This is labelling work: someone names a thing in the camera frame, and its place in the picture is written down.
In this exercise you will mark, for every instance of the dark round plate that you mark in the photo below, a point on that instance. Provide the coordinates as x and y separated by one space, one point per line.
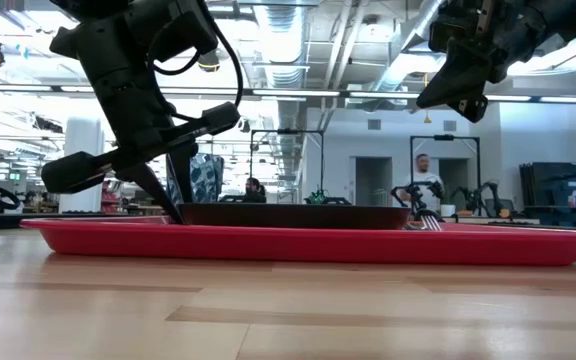
293 216

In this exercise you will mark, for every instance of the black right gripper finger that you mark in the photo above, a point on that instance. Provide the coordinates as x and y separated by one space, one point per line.
474 107
455 77

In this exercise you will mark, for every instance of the green-lit background robot arm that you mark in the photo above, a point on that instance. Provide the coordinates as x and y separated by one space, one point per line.
323 197

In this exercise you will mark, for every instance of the black background robot arm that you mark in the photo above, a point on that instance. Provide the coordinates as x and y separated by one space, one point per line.
415 192
483 197

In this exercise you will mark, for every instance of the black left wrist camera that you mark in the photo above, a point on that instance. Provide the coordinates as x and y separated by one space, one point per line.
183 27

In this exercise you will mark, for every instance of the person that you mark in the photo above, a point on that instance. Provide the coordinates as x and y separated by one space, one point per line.
254 192
425 175

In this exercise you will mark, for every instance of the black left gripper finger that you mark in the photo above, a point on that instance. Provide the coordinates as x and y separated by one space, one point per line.
155 192
183 172

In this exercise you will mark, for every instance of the blue faceted cup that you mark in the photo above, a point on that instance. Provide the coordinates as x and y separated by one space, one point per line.
208 177

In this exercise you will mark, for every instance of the red bin rack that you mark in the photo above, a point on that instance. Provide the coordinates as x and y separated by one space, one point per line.
110 197

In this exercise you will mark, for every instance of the red plastic tray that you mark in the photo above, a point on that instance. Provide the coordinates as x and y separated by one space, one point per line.
293 247

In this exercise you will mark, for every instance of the white pillar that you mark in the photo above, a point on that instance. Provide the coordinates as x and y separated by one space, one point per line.
84 137

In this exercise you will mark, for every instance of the silver fork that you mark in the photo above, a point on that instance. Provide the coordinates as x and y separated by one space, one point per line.
430 223

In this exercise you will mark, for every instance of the black cabinet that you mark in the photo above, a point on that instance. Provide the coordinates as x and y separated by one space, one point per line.
550 182

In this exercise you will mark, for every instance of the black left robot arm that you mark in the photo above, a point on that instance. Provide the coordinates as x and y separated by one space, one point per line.
100 7

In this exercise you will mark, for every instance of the black gantry frame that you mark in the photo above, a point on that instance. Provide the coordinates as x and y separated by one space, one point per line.
445 137
288 132

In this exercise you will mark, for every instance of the silver ventilation duct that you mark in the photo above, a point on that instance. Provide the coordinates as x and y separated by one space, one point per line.
282 40

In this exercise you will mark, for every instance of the green exit sign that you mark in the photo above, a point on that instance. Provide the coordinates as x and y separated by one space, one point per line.
15 176

